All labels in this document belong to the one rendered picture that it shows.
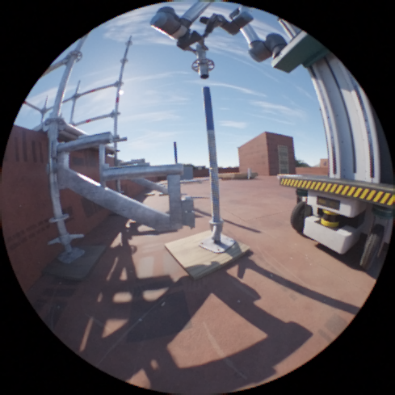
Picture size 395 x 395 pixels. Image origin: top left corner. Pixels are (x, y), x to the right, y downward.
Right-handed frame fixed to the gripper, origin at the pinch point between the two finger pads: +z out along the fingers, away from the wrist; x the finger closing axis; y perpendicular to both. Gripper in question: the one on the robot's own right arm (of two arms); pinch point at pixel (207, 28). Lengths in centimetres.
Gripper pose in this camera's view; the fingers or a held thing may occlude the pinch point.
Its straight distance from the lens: 100.6
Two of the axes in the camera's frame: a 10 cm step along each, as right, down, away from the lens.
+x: -2.6, -0.3, 9.6
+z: -2.9, 9.6, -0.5
